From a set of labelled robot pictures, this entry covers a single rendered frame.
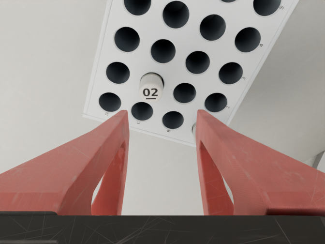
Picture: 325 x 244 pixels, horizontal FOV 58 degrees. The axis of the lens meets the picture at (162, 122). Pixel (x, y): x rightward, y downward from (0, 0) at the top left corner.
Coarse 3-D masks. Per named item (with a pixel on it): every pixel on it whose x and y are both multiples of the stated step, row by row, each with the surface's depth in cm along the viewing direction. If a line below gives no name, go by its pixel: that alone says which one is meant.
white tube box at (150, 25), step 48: (144, 0) 17; (192, 0) 14; (240, 0) 14; (288, 0) 14; (144, 48) 15; (192, 48) 15; (240, 48) 15; (96, 96) 16; (192, 96) 17; (240, 96) 16; (192, 144) 18
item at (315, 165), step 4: (324, 152) 118; (320, 156) 121; (324, 156) 119; (316, 160) 123; (320, 160) 121; (324, 160) 121; (316, 164) 123; (320, 164) 122; (324, 164) 122; (316, 168) 123; (320, 168) 123; (324, 168) 123; (324, 172) 124
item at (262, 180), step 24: (216, 120) 11; (216, 144) 9; (240, 144) 8; (216, 168) 11; (240, 168) 7; (264, 168) 6; (288, 168) 6; (312, 168) 6; (216, 192) 11; (240, 192) 7; (264, 192) 5; (288, 192) 5; (312, 192) 5
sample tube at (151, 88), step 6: (144, 78) 15; (150, 78) 15; (156, 78) 15; (144, 84) 15; (150, 84) 15; (156, 84) 15; (144, 90) 15; (150, 90) 15; (156, 90) 15; (162, 90) 15; (144, 96) 15; (150, 96) 15; (156, 96) 15; (150, 102) 15
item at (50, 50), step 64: (0, 0) 17; (64, 0) 17; (320, 0) 17; (0, 64) 19; (64, 64) 19; (320, 64) 19; (0, 128) 22; (64, 128) 22; (256, 128) 22; (320, 128) 22; (128, 192) 26; (192, 192) 26
